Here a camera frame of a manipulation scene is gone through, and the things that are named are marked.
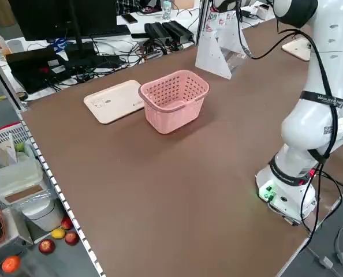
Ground cream plastic tray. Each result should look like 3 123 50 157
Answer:
281 37 312 62
83 80 146 125

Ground blue white packet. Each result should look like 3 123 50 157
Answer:
48 37 68 53

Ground black base cable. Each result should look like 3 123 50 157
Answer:
300 164 343 233

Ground white lattice crate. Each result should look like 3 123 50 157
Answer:
0 121 31 171

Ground brown cardboard box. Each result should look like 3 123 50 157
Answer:
174 0 196 9

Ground pink plastic basket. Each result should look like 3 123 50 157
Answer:
139 69 211 135

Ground aluminium frame post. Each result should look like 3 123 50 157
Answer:
0 50 28 112
197 0 211 44

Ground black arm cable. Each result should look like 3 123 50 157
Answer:
235 0 340 165

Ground black laptop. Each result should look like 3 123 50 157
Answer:
5 47 73 95

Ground white lidded storage bin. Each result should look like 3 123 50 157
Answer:
0 158 44 206

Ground black power adapter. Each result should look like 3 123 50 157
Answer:
162 20 195 43
144 22 172 41

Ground patterned drink can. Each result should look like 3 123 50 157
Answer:
162 0 173 20

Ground black keyboard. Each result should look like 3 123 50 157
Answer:
89 24 131 38

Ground yellow fruit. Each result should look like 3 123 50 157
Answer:
50 227 66 239

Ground white paper cup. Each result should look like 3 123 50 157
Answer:
6 39 24 54

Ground grey floor cable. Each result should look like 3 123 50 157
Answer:
307 227 343 277

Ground black computer monitor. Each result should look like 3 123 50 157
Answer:
9 0 118 58

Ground orange fruit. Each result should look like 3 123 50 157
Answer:
1 255 22 274

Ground white round bucket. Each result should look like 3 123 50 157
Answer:
21 197 66 233

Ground clear acrylic shelf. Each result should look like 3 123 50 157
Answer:
195 16 251 80

